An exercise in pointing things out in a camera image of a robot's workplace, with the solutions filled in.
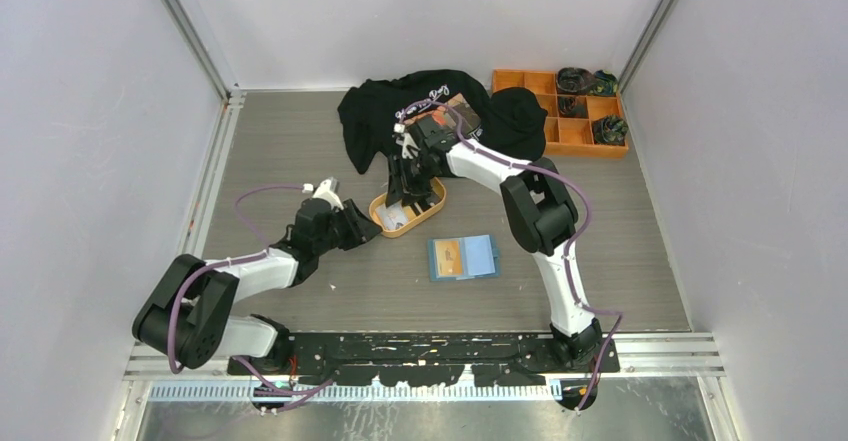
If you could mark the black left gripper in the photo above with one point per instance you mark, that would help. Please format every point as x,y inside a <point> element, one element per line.
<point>361,229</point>

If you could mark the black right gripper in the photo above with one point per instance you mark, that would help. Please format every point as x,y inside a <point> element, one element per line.
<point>412,193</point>

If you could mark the yellow oval tray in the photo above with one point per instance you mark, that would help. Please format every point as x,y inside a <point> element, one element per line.
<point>418,212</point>

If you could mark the gold orange card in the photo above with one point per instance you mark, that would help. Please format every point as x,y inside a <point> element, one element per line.
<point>447,255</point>

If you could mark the blue leather card holder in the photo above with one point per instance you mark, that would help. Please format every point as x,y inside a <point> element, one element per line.
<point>480,255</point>

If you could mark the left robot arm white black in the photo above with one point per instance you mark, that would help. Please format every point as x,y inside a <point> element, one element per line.
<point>188,318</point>

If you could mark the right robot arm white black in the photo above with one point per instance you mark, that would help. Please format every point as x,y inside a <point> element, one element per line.
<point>539,209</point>

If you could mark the black printed t-shirt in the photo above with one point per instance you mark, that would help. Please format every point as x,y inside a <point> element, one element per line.
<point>510,121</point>

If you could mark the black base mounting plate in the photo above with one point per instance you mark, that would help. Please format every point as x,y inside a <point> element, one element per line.
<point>418,359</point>

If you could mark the orange wooden compartment tray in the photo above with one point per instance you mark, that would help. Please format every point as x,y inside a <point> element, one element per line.
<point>570,118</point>

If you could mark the dark sock middle compartment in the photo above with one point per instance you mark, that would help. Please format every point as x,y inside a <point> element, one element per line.
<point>572,107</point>

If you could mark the dark rolled sock top left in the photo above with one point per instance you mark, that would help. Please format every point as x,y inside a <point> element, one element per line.
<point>574,81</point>

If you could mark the green patterned sock lower right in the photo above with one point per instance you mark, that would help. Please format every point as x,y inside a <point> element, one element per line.
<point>611,130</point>

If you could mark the green rolled sock top right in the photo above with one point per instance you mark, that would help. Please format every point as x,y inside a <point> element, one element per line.
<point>605,84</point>

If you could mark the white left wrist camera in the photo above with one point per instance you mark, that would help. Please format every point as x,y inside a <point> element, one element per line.
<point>327,190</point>

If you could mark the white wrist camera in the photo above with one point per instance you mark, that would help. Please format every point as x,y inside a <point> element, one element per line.
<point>327,190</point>
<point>402,137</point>

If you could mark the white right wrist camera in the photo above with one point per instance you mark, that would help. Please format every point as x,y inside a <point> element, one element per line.
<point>402,137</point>

